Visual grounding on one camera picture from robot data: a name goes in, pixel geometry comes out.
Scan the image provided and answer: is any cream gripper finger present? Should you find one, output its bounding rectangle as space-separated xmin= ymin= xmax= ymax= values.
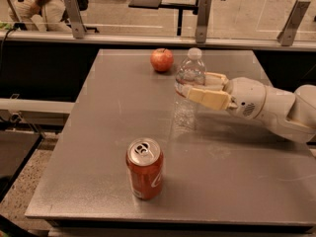
xmin=183 ymin=85 xmax=236 ymax=111
xmin=204 ymin=72 xmax=229 ymax=91

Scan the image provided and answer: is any black cable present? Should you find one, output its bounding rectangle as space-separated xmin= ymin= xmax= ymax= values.
xmin=0 ymin=28 xmax=17 ymax=71

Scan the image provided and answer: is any left metal bracket post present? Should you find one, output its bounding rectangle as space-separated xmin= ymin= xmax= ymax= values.
xmin=64 ymin=0 xmax=86 ymax=39

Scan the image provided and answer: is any right metal bracket post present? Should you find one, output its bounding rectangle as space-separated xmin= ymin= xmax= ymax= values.
xmin=276 ymin=0 xmax=310 ymax=46

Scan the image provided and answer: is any black side table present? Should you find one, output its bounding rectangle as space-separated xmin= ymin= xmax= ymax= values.
xmin=0 ymin=131 xmax=41 ymax=201

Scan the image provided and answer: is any grey metal rail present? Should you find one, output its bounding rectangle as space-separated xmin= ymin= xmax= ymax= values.
xmin=8 ymin=31 xmax=316 ymax=52

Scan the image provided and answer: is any clear plastic water bottle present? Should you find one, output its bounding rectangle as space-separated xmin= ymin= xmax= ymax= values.
xmin=171 ymin=47 xmax=206 ymax=137

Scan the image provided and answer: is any red soda can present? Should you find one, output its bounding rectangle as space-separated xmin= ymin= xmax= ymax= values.
xmin=125 ymin=137 xmax=164 ymax=200

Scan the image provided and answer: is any middle metal bracket post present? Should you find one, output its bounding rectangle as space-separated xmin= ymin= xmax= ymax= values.
xmin=196 ymin=0 xmax=211 ymax=43

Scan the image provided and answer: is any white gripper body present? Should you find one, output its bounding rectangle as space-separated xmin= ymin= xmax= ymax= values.
xmin=224 ymin=77 xmax=266 ymax=119

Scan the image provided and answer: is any metal bracket post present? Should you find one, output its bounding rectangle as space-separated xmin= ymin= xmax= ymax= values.
xmin=276 ymin=0 xmax=310 ymax=46
xmin=64 ymin=0 xmax=86 ymax=39
xmin=196 ymin=0 xmax=211 ymax=43

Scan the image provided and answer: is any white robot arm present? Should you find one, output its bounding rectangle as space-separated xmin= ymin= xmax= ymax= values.
xmin=176 ymin=72 xmax=316 ymax=143

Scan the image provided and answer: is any seated person in beige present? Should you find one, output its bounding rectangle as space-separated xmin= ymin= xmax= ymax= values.
xmin=8 ymin=0 xmax=90 ymax=32

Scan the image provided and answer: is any red apple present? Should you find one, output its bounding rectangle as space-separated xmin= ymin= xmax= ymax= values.
xmin=150 ymin=48 xmax=174 ymax=72

